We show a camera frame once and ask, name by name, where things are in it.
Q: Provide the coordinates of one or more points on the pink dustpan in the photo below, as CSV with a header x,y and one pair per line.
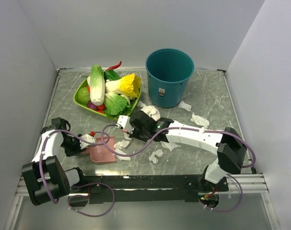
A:
x,y
100,154

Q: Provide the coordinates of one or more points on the white tissue roll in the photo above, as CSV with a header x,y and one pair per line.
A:
x,y
152,112

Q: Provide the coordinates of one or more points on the paper scrap centre upper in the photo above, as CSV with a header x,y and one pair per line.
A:
x,y
121,144

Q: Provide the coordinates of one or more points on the green vegetable basket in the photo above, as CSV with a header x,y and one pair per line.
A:
x,y
85,84

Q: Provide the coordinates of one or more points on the round green cabbage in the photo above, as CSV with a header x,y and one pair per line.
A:
x,y
83,95

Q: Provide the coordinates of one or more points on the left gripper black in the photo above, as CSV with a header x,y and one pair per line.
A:
x,y
76,151

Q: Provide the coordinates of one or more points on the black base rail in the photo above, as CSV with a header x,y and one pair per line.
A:
x,y
137,188

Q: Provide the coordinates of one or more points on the paper scrap near bucket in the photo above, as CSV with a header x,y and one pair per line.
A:
x,y
185,106

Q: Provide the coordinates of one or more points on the teal plastic bucket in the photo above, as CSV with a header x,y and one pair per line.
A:
x,y
168,71

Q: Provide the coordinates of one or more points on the red chili pepper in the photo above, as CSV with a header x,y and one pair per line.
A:
x,y
114,66

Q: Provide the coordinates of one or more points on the dark green pepper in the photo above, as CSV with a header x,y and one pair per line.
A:
x,y
111,75

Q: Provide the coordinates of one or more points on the purple onion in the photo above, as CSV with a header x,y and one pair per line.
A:
x,y
92,105

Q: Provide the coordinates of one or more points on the red tomato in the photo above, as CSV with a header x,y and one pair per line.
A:
x,y
101,108

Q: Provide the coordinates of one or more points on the paper scrap behind roll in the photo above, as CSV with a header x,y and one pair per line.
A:
x,y
141,104

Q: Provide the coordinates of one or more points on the paper scrap front left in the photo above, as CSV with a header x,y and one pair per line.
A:
x,y
155,155

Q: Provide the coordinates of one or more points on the green white napa cabbage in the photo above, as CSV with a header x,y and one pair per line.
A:
x,y
96,82

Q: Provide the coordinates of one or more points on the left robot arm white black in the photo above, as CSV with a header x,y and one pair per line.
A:
x,y
44,177

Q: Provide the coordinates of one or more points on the paper scrap centre lower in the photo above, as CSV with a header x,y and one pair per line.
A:
x,y
122,156

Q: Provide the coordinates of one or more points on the green leafy bok choy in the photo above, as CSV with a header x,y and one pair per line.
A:
x,y
116,105

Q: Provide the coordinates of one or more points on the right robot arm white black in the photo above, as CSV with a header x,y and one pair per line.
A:
x,y
226,144

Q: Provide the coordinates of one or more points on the paper scrap beside dustpan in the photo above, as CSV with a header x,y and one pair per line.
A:
x,y
170,146

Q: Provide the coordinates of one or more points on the yellow white cabbage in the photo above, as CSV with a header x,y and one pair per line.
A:
x,y
128,85

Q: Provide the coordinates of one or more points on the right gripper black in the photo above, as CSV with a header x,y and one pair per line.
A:
x,y
134,135

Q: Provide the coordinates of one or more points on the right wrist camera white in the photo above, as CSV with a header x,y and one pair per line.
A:
x,y
123,122

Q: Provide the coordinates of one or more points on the paper scrap right side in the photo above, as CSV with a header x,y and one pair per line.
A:
x,y
200,121

